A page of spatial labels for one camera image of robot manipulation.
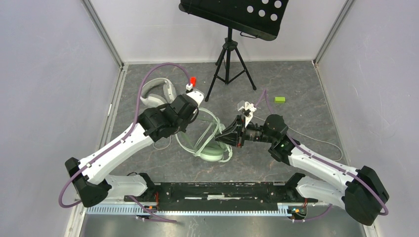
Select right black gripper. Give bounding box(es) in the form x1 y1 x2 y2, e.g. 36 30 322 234
214 115 275 149

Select green headphones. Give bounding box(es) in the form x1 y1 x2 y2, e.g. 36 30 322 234
174 108 233 163

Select white headphone cable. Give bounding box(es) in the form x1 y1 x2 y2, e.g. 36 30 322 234
152 135 172 151

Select white grey headphones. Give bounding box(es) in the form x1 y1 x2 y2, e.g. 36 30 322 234
140 78 177 108

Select green headphone cable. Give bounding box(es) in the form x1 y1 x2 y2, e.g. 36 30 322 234
193 111 344 164

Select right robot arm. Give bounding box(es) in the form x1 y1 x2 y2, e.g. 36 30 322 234
215 114 389 226

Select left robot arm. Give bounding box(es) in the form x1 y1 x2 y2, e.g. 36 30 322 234
64 91 204 207

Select red small block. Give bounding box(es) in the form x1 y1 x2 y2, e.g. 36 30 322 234
190 77 196 87

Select green small block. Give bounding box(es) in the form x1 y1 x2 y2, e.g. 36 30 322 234
274 96 286 104

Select black music stand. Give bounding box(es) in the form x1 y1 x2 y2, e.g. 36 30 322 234
178 0 289 101

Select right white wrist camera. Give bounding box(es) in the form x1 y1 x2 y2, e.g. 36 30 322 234
237 100 257 126

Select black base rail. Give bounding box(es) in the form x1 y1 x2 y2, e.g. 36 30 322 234
135 182 316 211

